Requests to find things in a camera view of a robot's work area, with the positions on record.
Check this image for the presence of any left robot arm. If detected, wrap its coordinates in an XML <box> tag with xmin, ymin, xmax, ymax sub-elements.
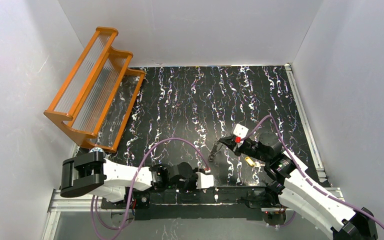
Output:
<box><xmin>60</xmin><ymin>151</ymin><xmax>203</xmax><ymax>203</ymax></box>

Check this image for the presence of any white keyring holder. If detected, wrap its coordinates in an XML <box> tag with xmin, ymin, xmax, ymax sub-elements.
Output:
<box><xmin>208</xmin><ymin>141</ymin><xmax>221</xmax><ymax>162</ymax></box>

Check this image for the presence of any purple cable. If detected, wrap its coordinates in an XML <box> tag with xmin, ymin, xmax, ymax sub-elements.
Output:
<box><xmin>243</xmin><ymin>114</ymin><xmax>384</xmax><ymax>240</ymax></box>
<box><xmin>90</xmin><ymin>137</ymin><xmax>213</xmax><ymax>240</ymax></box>

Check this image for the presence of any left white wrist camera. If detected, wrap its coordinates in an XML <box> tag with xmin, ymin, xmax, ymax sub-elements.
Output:
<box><xmin>195</xmin><ymin>171</ymin><xmax>215</xmax><ymax>190</ymax></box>

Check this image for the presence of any upper yellow tagged key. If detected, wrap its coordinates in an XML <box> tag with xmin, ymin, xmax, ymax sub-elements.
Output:
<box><xmin>245</xmin><ymin>156</ymin><xmax>266</xmax><ymax>168</ymax></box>

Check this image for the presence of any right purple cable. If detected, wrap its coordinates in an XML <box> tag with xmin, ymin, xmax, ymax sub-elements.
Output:
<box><xmin>243</xmin><ymin>114</ymin><xmax>384</xmax><ymax>240</ymax></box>

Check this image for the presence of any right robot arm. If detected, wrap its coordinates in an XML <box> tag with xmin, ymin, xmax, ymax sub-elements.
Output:
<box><xmin>210</xmin><ymin>132</ymin><xmax>379</xmax><ymax>240</ymax></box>

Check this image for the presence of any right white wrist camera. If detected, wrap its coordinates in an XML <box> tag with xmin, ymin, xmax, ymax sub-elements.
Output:
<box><xmin>231</xmin><ymin>123</ymin><xmax>249</xmax><ymax>139</ymax></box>

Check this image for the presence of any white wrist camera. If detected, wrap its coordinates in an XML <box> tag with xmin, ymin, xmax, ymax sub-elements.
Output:
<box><xmin>195</xmin><ymin>171</ymin><xmax>215</xmax><ymax>190</ymax></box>
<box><xmin>231</xmin><ymin>123</ymin><xmax>249</xmax><ymax>139</ymax></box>

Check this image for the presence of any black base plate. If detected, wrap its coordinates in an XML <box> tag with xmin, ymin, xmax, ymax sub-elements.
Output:
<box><xmin>100</xmin><ymin>186</ymin><xmax>287</xmax><ymax>221</ymax></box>

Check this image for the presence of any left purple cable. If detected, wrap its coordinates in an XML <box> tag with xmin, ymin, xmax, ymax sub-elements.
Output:
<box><xmin>90</xmin><ymin>137</ymin><xmax>213</xmax><ymax>240</ymax></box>

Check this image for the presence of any orange wooden rack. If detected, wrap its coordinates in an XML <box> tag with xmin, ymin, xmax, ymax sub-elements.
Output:
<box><xmin>44</xmin><ymin>26</ymin><xmax>146</xmax><ymax>153</ymax></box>

